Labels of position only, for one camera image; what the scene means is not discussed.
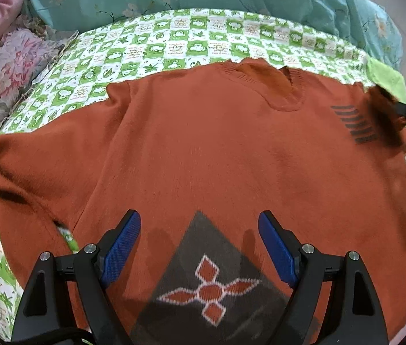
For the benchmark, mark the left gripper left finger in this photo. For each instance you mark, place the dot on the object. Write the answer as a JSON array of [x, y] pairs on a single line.
[[65, 299]]

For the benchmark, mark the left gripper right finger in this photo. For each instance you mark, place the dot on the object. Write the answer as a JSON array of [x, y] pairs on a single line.
[[353, 314]]

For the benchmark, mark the orange knitted sweater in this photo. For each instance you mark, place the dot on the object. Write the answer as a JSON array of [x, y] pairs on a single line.
[[200, 153]]

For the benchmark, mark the purple floral pillow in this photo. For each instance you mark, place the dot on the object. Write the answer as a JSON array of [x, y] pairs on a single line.
[[26, 49]]

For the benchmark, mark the green white patterned bedsheet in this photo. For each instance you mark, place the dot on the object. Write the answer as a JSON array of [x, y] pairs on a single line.
[[177, 39]]

